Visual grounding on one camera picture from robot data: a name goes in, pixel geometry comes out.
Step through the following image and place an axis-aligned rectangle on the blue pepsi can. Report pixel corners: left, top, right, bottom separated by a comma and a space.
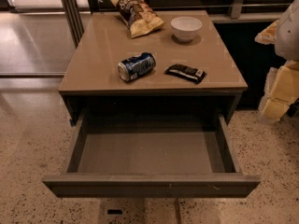
118, 52, 156, 82

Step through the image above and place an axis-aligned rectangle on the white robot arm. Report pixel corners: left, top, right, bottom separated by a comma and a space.
254, 0, 299, 124

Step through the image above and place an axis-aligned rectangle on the brown drawer cabinet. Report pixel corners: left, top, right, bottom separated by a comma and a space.
59, 10, 247, 120

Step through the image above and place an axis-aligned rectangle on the floor outlet plate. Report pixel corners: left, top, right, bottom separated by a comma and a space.
107, 209, 122, 215

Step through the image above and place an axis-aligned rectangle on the chip bag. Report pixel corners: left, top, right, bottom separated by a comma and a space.
110, 0, 164, 38

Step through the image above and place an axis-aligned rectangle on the black snack bar wrapper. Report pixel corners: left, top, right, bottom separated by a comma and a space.
164, 63, 206, 84

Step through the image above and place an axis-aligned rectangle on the metal railing frame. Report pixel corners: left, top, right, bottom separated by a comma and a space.
57, 0, 299, 48

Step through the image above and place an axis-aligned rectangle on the open top drawer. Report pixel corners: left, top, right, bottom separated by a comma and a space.
43, 111, 261, 198

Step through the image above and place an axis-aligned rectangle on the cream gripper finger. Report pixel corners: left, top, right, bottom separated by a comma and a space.
258, 61, 299, 124
254, 20, 279, 45

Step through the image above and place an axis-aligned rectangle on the white bowl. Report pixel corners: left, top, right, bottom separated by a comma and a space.
171, 17, 203, 42

